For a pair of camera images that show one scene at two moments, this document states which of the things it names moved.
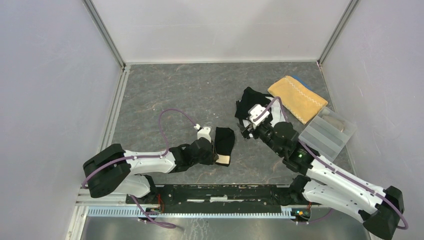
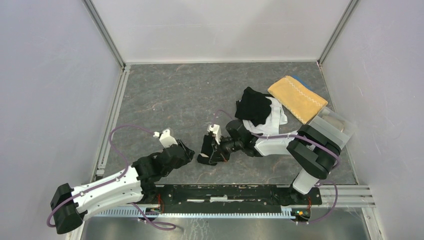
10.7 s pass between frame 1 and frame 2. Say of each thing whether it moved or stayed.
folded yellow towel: stayed
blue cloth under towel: stayed
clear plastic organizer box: stayed
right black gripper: moved
